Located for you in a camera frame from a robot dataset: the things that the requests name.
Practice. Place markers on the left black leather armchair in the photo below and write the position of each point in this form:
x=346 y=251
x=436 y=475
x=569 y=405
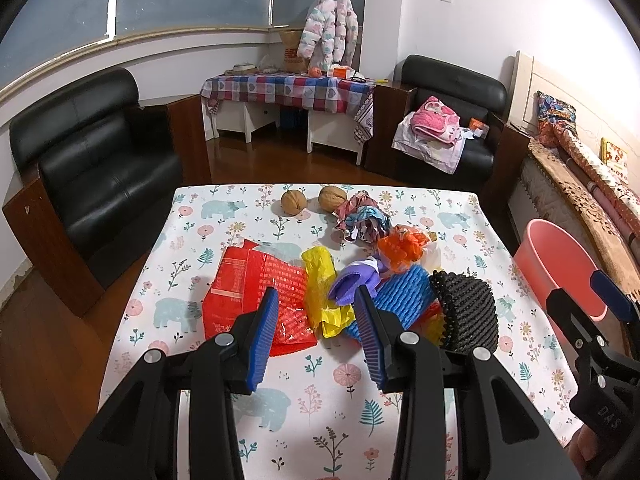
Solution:
x=96 y=174

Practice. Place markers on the white side table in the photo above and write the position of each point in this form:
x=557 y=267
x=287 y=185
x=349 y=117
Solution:
x=310 y=127

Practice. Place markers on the yellow plastic wrapper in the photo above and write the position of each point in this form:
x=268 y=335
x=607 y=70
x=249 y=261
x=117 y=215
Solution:
x=324 y=315

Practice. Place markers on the colourful patterned pillow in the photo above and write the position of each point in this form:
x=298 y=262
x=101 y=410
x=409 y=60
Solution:
x=553 y=115

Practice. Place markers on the blue foam net sleeve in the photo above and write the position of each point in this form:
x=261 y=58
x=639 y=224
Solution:
x=407 y=295

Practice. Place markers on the pink plastic bucket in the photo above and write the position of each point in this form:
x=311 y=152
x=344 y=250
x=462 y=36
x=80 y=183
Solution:
x=550 y=258

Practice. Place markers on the right black leather armchair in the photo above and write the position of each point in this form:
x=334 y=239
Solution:
x=468 y=93

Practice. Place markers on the pink folded blanket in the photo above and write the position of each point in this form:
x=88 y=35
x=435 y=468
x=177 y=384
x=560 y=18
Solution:
x=436 y=120

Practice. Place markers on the pink hanging puffer jacket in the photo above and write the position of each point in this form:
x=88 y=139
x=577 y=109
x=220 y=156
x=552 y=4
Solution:
x=329 y=35

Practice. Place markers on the left walnut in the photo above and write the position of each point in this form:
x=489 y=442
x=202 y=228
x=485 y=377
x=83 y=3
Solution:
x=293 y=202

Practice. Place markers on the right walnut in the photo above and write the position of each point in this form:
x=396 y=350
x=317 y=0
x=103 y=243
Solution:
x=331 y=197

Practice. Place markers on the yellow patterned pillow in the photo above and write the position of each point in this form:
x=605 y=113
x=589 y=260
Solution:
x=615 y=158

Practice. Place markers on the floral bear tablecloth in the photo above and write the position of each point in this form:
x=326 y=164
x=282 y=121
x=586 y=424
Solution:
x=317 y=414

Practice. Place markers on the orange plastic bag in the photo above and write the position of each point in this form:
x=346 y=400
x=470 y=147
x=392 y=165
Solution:
x=401 y=247

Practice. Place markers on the bed with brown blanket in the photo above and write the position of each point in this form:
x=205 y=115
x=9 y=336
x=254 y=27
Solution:
x=569 y=185

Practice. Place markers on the orange box on armchair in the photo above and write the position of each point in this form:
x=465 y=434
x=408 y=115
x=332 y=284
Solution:
x=478 y=128

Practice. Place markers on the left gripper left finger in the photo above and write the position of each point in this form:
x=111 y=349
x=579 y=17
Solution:
x=244 y=363

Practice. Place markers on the red snack bag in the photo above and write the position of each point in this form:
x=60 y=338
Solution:
x=243 y=276

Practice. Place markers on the orange fruit on table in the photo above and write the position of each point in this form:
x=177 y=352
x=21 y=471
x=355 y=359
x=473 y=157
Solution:
x=314 y=72

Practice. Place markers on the black leather armchair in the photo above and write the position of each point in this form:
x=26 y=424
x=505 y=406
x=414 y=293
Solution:
x=96 y=174
x=468 y=93

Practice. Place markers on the checkered tablecloth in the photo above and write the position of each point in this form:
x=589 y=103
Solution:
x=325 y=94

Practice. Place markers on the white folded cloth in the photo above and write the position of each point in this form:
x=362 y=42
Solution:
x=442 y=156

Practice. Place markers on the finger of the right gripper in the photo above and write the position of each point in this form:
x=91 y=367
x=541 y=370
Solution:
x=575 y=325
x=623 y=307

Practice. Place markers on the right hand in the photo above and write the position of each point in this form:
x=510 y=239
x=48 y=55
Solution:
x=583 y=447

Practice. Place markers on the orange box on table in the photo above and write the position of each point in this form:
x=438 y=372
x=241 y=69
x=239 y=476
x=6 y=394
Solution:
x=341 y=71

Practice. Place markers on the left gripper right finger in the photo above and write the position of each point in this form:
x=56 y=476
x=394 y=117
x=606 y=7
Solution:
x=379 y=333

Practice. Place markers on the walnut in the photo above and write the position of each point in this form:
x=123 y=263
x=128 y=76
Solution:
x=293 y=202
x=331 y=197

